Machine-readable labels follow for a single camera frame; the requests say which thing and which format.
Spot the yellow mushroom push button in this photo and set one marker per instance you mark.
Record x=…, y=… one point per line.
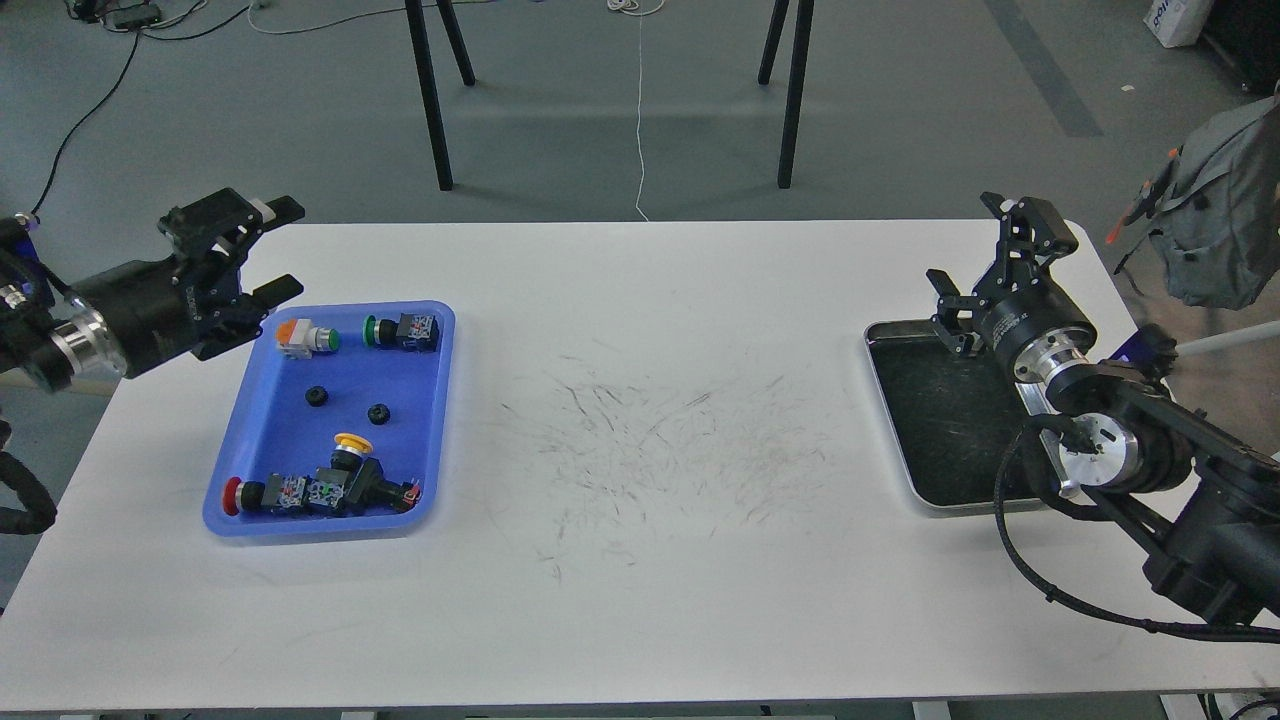
x=350, y=452

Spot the black table leg right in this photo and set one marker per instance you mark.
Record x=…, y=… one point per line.
x=804, y=22

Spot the silver metal tray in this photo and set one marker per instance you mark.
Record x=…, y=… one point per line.
x=951, y=416

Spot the green push button switch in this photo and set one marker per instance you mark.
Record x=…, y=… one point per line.
x=410, y=332

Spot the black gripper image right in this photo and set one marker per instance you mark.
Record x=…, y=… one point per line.
x=1017, y=311

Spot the black table leg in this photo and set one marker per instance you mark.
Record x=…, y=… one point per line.
x=804, y=22
x=425, y=72

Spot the orange push button switch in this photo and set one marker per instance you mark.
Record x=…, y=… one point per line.
x=301, y=338

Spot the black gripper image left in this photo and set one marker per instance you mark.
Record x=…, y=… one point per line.
x=154, y=311

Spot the grey backpack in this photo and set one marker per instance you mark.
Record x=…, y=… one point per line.
x=1211, y=210

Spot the red push button switch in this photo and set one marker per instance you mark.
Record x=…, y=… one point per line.
x=281, y=495

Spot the black table leg left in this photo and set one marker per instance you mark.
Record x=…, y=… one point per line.
x=425, y=72

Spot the blue plastic tray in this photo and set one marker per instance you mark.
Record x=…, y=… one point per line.
x=273, y=430

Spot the black switch with red wires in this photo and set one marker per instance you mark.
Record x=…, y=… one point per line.
x=341, y=493

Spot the white cardboard box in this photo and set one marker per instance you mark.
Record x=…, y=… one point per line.
x=1177, y=23

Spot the black power strip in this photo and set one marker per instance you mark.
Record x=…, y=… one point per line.
x=130, y=18

